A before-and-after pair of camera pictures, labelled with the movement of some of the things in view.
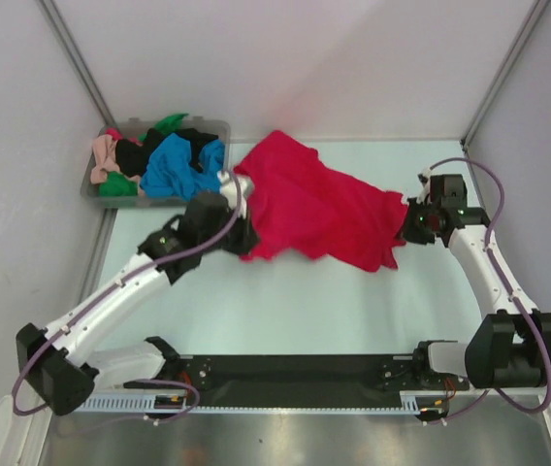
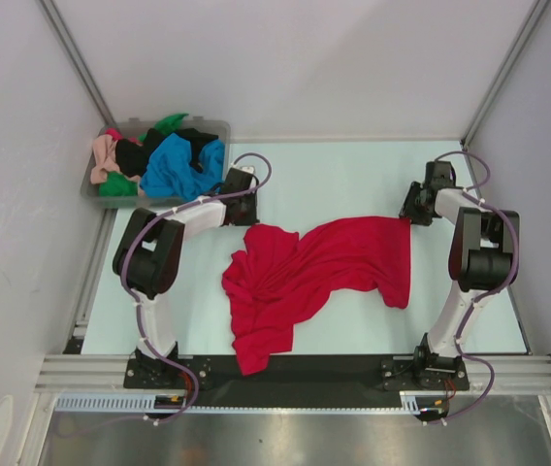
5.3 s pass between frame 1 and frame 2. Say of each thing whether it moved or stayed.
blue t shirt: stayed
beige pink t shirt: stayed
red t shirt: moved
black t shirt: stayed
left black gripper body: moved
